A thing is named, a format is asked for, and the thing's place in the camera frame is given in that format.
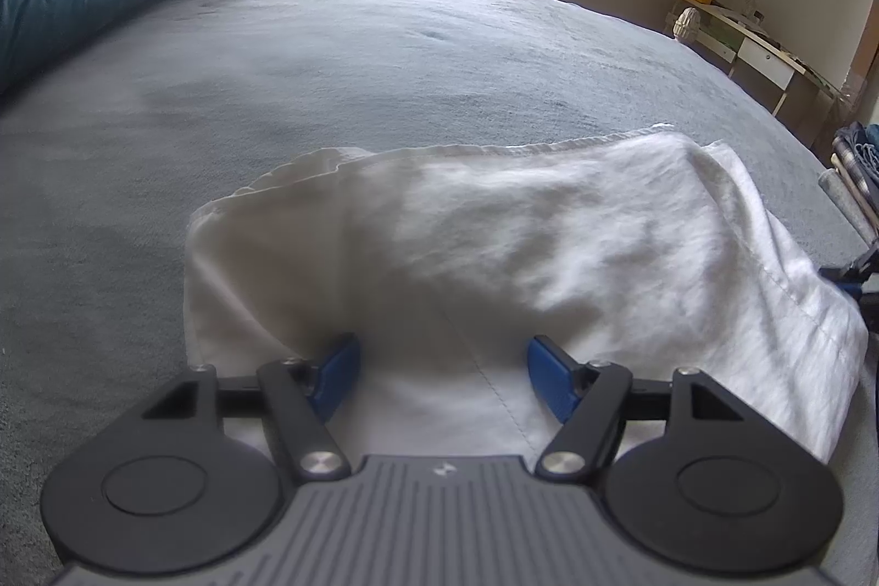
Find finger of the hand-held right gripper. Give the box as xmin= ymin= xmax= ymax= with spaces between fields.
xmin=819 ymin=256 xmax=867 ymax=302

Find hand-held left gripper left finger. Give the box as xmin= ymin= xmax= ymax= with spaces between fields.
xmin=142 ymin=333 xmax=363 ymax=483

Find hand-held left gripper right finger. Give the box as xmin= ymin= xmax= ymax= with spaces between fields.
xmin=525 ymin=335 xmax=737 ymax=483

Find white button shirt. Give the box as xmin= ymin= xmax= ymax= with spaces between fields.
xmin=184 ymin=122 xmax=870 ymax=477

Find stack of folded clothes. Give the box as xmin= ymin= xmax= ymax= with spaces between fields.
xmin=817 ymin=136 xmax=879 ymax=247

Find folded blue jeans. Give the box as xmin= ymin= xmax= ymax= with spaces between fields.
xmin=848 ymin=120 xmax=879 ymax=175

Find tall cardboard box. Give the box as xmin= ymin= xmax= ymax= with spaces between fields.
xmin=848 ymin=2 xmax=879 ymax=127

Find cream desk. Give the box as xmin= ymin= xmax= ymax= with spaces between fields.
xmin=666 ymin=0 xmax=853 ymax=137

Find grey bed blanket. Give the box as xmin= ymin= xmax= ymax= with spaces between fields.
xmin=0 ymin=0 xmax=866 ymax=586

